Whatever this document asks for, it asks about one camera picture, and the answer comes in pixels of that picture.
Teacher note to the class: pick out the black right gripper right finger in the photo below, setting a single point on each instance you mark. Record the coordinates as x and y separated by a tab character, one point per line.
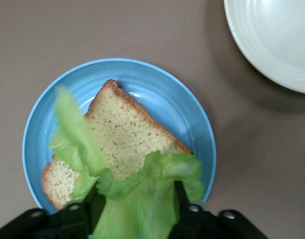
194	221

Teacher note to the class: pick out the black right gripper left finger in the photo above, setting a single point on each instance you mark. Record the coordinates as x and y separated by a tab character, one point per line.
80	219

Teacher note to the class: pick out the green lettuce leaf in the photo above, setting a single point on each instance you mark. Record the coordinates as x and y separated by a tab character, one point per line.
142	204

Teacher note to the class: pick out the brown bread slice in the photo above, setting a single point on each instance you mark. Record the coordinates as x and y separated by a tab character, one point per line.
122	134

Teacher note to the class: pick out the blue round plate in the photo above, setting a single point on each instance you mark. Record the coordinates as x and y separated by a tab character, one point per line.
152	82

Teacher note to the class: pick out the beige round plate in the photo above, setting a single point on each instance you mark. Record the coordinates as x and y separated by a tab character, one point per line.
271	37

